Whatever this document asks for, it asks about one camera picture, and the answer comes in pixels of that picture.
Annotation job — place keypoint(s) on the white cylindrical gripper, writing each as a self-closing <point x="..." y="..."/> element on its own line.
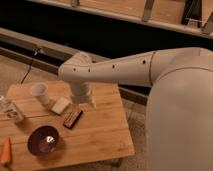
<point x="81" y="93"/>

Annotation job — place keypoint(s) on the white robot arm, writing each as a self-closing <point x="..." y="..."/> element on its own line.
<point x="179" y="112"/>

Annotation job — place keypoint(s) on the white sponge block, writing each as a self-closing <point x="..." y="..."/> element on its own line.
<point x="60" y="105"/>

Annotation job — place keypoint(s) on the orange black snack bar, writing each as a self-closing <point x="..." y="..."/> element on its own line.
<point x="72" y="118"/>

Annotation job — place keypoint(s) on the dark purple bowl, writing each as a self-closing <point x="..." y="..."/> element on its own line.
<point x="43" y="140"/>

